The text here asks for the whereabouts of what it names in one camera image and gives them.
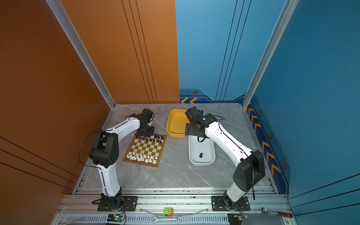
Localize yellow plastic tray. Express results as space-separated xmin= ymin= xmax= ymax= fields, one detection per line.
xmin=166 ymin=109 xmax=189 ymax=138

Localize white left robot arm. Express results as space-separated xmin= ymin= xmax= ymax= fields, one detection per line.
xmin=89 ymin=108 xmax=154 ymax=212

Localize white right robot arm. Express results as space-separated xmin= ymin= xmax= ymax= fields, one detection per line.
xmin=185 ymin=107 xmax=265 ymax=211

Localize black chess pieces on board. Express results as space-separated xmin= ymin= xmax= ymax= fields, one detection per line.
xmin=135 ymin=135 xmax=166 ymax=143

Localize white chess pieces on board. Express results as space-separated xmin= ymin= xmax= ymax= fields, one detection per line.
xmin=124 ymin=152 xmax=159 ymax=165

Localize green circuit board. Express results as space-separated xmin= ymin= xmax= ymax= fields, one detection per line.
xmin=106 ymin=214 xmax=126 ymax=223

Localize white plastic tray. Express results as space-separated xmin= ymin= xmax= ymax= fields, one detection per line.
xmin=188 ymin=136 xmax=216 ymax=166

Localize brown chessboard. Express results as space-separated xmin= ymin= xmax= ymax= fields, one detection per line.
xmin=122 ymin=134 xmax=167 ymax=168

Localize green orange small box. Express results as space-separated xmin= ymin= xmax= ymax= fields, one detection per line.
xmin=163 ymin=208 xmax=173 ymax=216

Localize silver wrench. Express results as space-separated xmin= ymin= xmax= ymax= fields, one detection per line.
xmin=152 ymin=216 xmax=183 ymax=223

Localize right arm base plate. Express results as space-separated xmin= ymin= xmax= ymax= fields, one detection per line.
xmin=211 ymin=196 xmax=251 ymax=212

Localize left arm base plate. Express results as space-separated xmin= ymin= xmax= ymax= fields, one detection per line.
xmin=97 ymin=196 xmax=138 ymax=212

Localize red handled ratchet tool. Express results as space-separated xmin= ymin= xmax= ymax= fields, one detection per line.
xmin=260 ymin=208 xmax=293 ymax=218

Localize aluminium left corner post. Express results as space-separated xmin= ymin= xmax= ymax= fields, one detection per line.
xmin=45 ymin=0 xmax=116 ymax=109

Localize aluminium corner post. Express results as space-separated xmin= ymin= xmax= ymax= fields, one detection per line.
xmin=241 ymin=0 xmax=299 ymax=110
xmin=45 ymin=0 xmax=116 ymax=109

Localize aluminium right corner post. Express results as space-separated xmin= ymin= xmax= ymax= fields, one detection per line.
xmin=241 ymin=0 xmax=299 ymax=110

